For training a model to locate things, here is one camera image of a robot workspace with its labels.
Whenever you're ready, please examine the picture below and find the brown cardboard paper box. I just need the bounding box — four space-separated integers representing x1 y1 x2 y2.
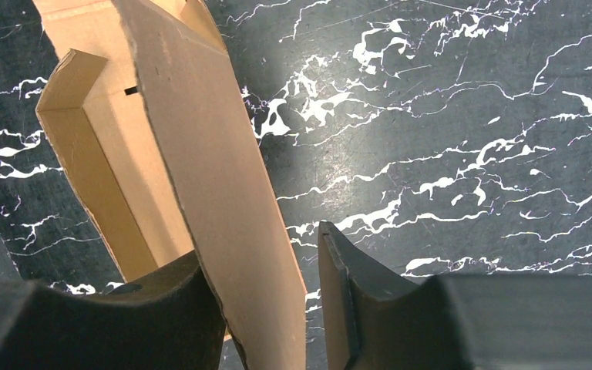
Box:
35 1 306 369

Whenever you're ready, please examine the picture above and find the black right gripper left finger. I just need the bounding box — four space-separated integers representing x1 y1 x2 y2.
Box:
0 252 225 369

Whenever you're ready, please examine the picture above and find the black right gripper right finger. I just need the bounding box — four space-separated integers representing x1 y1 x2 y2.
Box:
318 222 592 369

